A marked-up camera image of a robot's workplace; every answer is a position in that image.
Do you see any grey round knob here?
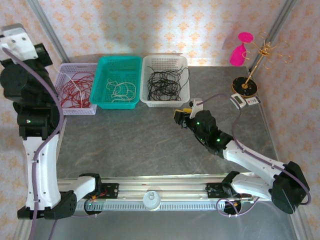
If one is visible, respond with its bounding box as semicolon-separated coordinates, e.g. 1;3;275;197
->
142;190;162;211

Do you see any small card with red print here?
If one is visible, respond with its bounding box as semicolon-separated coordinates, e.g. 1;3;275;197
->
244;96;261;106

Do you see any gold jewelry stand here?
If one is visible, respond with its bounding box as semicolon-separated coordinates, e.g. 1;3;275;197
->
231;31;294;98

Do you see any grey slotted cable duct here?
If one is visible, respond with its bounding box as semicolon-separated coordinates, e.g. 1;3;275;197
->
64;201;251;211

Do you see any lavender perforated plastic basket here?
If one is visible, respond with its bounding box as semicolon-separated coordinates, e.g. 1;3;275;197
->
53;62;99;116

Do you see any teal perforated plastic basket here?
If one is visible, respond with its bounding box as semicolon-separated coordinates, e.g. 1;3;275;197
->
89;55;143;110

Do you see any aluminium frame post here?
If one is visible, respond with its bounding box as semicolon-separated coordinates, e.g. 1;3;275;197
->
26;0;70;63
246;0;298;75

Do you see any aluminium mounting rail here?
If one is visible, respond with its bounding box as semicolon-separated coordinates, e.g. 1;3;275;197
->
56;174;275;201

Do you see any white digital timer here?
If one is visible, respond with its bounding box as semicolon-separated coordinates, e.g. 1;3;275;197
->
229;92;247;110

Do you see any purple camera cable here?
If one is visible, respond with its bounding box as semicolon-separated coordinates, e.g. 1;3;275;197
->
198;92;313;217
1;46;63;240

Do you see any white perforated plastic basket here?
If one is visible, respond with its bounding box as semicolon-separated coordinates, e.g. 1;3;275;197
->
139;54;191;108

